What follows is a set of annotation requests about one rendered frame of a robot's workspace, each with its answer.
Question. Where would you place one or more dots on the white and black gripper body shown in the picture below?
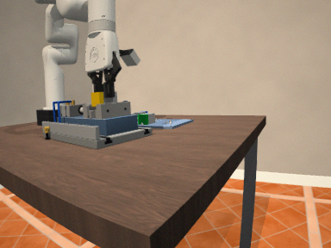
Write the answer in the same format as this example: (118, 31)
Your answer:
(99, 47)

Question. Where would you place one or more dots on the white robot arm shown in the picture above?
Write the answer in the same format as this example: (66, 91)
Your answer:
(100, 15)

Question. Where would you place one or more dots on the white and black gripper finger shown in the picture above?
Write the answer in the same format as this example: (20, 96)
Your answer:
(110, 78)
(97, 81)

